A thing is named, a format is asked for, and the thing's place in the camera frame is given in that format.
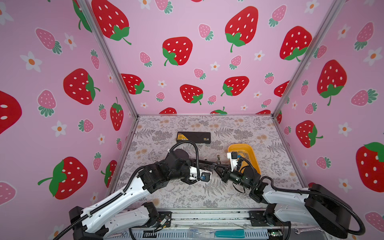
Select black stapler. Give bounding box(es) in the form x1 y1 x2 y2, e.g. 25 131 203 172
196 160 219 170

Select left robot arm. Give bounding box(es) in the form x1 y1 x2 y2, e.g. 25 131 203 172
55 141 212 240

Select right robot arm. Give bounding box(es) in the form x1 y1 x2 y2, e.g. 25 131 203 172
213 156 366 239

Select staple strips in tray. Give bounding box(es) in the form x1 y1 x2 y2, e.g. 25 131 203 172
241 153 250 161

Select yellow plastic tray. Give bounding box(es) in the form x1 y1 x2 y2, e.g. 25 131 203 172
227 143 261 176

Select black tool case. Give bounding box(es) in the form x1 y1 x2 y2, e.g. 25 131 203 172
176 132 212 144

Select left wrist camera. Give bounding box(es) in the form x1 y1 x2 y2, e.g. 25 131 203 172
200 171 212 183

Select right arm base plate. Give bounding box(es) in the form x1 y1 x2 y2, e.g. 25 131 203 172
247 211 280 227

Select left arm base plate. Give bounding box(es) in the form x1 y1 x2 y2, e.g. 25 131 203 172
149 211 172 228

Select teal handled tool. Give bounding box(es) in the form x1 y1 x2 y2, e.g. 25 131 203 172
215 229 245 239

